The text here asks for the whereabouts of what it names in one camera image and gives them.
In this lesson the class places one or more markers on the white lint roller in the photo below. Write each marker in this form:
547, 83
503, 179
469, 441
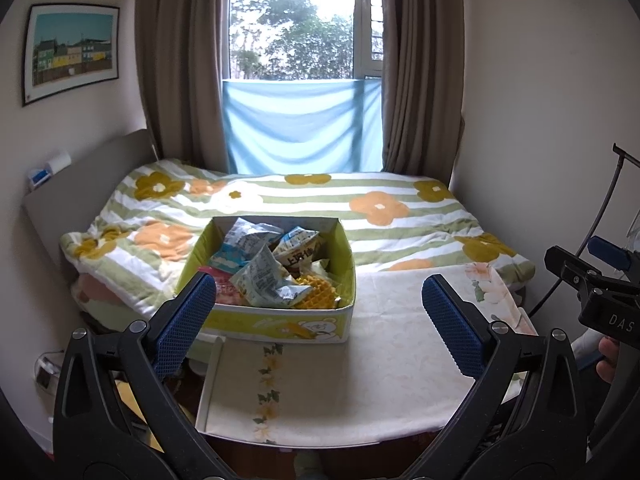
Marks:
50, 170

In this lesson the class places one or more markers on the light blue cloth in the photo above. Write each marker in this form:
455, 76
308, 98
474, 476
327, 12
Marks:
300, 125

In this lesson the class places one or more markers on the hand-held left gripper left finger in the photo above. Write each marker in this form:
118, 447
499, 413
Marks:
185, 322

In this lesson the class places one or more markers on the pile of assorted snack packets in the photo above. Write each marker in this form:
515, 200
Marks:
305, 255

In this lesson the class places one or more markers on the blue white snack packet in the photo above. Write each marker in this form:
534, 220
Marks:
230, 257

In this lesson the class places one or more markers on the pink bed sheet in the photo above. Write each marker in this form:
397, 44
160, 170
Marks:
100, 292

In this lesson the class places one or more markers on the white floral tablecloth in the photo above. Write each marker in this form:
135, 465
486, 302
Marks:
380, 360

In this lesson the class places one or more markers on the striped floral blanket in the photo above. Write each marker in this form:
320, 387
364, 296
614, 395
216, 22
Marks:
310, 200

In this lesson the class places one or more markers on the brown curtain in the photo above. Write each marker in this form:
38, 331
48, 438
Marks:
185, 60
425, 70

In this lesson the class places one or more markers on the grey white snack packet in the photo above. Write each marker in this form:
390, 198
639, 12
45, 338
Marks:
265, 277

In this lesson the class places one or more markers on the white plastic device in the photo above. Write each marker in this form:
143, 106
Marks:
49, 372

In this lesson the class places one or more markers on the yellow green cardboard box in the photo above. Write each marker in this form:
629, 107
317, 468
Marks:
280, 327

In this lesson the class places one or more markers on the grey bed headboard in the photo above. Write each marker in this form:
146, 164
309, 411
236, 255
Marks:
90, 180

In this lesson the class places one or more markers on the framed house picture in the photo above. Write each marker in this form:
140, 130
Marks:
70, 52

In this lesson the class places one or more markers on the window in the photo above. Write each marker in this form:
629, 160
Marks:
295, 20

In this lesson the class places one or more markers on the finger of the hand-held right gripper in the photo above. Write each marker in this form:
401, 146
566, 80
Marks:
570, 265
607, 252

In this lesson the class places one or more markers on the yellow stool cushion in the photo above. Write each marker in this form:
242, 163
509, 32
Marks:
125, 396

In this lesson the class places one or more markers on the person's right hand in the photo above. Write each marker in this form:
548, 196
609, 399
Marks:
610, 360

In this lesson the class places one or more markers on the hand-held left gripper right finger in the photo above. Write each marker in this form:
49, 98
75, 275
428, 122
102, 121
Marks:
450, 322

